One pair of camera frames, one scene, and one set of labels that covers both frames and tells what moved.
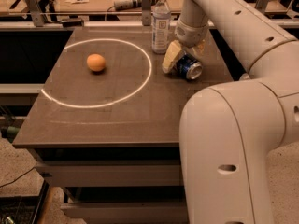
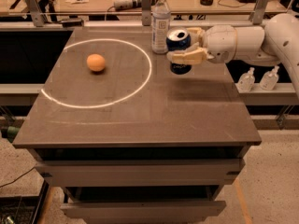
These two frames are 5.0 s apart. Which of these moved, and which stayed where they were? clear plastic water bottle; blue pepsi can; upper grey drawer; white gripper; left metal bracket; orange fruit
Moved: blue pepsi can; white gripper
Stayed: upper grey drawer; clear plastic water bottle; orange fruit; left metal bracket
